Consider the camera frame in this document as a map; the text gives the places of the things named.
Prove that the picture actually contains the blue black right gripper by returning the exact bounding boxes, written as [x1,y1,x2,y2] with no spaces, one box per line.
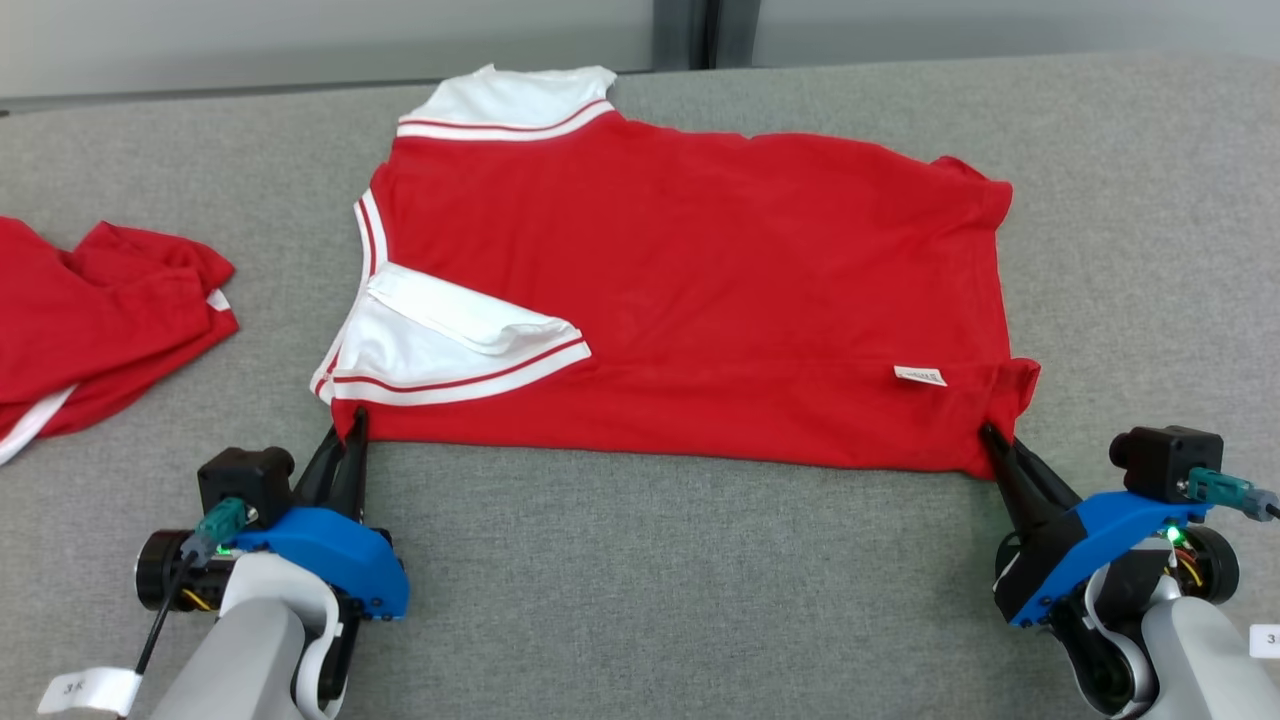
[978,423,1242,629]

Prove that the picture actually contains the red shorts with white stripe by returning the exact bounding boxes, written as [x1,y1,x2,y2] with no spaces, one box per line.
[0,217,240,467]

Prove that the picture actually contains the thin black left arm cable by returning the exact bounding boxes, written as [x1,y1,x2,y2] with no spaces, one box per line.
[133,560,193,679]

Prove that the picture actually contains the teal camera connector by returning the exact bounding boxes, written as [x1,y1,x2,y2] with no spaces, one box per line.
[1185,467,1280,522]
[180,497,250,567]

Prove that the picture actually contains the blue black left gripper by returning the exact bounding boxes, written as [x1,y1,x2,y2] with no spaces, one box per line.
[135,406,412,622]

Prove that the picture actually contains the grey metal partition post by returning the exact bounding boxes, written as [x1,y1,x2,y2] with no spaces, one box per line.
[653,0,763,71]

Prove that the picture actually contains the teal right camera connector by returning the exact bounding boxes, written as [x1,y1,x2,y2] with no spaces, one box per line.
[1185,467,1280,522]

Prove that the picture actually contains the teal left camera connector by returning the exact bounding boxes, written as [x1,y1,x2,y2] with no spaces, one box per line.
[180,497,250,567]

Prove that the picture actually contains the red jersey with white sleeves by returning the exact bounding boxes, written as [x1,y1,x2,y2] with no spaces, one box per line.
[310,65,1042,477]

